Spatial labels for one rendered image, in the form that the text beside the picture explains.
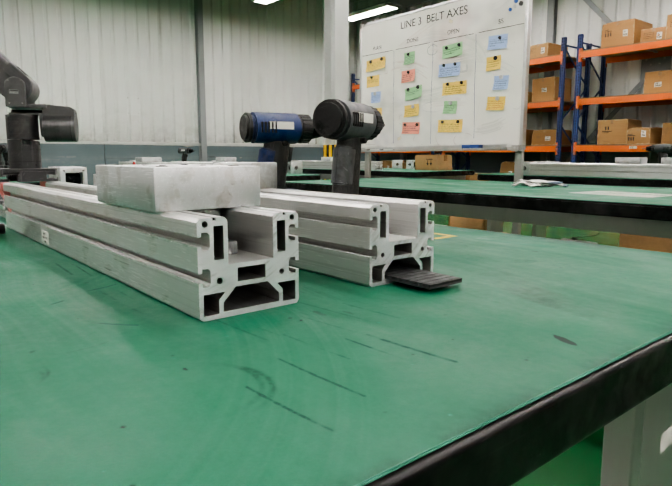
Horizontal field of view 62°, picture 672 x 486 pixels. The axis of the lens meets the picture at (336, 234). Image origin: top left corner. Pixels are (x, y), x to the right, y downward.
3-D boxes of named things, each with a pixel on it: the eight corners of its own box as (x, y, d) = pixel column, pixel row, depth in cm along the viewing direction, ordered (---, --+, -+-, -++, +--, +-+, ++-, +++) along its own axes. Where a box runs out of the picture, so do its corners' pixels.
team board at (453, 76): (339, 269, 457) (340, 20, 431) (383, 261, 489) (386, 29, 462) (496, 307, 342) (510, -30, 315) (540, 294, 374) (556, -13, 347)
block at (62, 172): (47, 193, 204) (45, 167, 203) (80, 192, 211) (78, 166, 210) (54, 194, 196) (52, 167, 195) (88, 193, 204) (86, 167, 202)
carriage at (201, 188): (98, 226, 62) (95, 164, 61) (191, 219, 69) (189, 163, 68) (156, 243, 50) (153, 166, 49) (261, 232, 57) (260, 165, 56)
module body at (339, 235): (108, 220, 118) (106, 180, 117) (154, 217, 125) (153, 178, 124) (369, 287, 58) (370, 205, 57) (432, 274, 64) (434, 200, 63)
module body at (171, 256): (6, 227, 106) (2, 182, 105) (63, 223, 113) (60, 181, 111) (200, 322, 46) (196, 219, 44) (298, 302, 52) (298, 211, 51)
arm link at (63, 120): (15, 82, 113) (2, 76, 104) (78, 84, 116) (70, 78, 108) (19, 142, 114) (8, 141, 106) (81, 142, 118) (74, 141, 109)
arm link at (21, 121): (9, 110, 111) (0, 108, 106) (47, 111, 113) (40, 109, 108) (11, 145, 112) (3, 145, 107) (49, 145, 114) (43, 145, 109)
